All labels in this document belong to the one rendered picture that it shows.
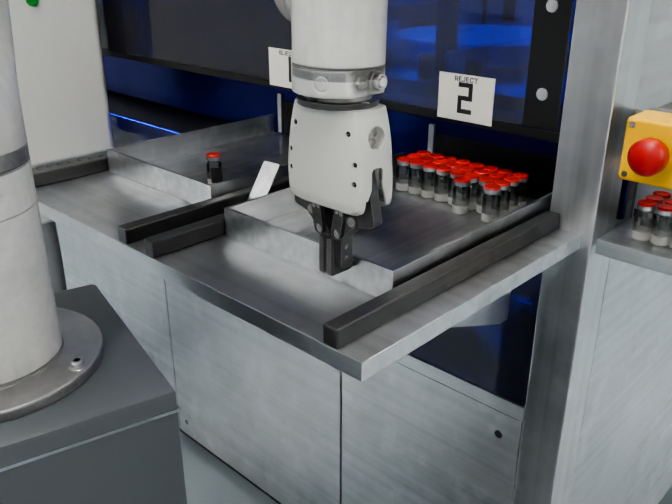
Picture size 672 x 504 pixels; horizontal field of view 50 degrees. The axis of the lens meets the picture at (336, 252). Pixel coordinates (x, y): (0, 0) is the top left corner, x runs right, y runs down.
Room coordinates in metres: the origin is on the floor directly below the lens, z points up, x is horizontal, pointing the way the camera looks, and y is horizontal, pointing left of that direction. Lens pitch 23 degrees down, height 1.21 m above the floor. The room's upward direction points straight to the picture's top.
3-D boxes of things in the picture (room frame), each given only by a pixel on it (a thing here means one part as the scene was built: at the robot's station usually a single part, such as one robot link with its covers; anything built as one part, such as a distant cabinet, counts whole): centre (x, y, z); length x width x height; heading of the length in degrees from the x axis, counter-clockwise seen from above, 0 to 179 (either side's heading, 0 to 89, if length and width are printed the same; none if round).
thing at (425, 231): (0.84, -0.08, 0.90); 0.34 x 0.26 x 0.04; 137
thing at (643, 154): (0.75, -0.34, 0.99); 0.04 x 0.04 x 0.04; 46
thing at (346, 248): (0.64, -0.01, 0.94); 0.03 x 0.03 x 0.07; 46
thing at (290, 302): (0.93, 0.07, 0.87); 0.70 x 0.48 x 0.02; 46
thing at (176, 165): (1.10, 0.14, 0.90); 0.34 x 0.26 x 0.04; 136
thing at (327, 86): (0.66, 0.00, 1.09); 0.09 x 0.08 x 0.03; 46
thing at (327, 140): (0.66, 0.00, 1.03); 0.10 x 0.07 x 0.11; 46
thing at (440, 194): (0.92, -0.15, 0.90); 0.18 x 0.02 x 0.05; 47
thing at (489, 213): (0.85, -0.19, 0.90); 0.02 x 0.02 x 0.05
